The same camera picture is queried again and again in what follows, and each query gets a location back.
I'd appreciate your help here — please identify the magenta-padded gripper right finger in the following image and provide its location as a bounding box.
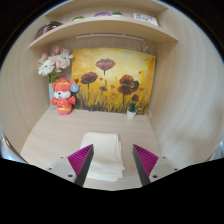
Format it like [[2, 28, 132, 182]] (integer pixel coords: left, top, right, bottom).
[[131, 143, 180, 187]]

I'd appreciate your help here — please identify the yellow poppy flower painting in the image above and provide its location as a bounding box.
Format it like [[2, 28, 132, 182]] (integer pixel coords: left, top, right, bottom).
[[70, 47, 157, 115]]

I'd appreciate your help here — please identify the pale blue square vase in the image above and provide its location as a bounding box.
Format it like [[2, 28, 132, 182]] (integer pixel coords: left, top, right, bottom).
[[48, 82, 58, 111]]

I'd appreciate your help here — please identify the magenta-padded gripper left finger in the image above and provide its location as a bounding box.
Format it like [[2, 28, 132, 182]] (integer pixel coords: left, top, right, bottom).
[[46, 143, 95, 188]]

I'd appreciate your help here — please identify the wooden shelf with items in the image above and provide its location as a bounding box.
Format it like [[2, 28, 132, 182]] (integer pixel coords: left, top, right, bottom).
[[28, 0, 179, 50]]

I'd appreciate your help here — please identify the white and pink flower bouquet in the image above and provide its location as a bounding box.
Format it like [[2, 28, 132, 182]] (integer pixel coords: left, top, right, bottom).
[[37, 45, 74, 84]]

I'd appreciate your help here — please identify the cream white towel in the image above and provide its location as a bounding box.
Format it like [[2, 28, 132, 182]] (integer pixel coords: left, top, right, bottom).
[[79, 131, 126, 183]]

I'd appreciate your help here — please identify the small plant in white pot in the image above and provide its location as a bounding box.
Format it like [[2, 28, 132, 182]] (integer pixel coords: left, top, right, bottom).
[[125, 99, 153, 120]]

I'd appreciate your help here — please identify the red plush mouse toy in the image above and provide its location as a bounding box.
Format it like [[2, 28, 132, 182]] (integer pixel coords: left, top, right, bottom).
[[49, 77, 80, 116]]

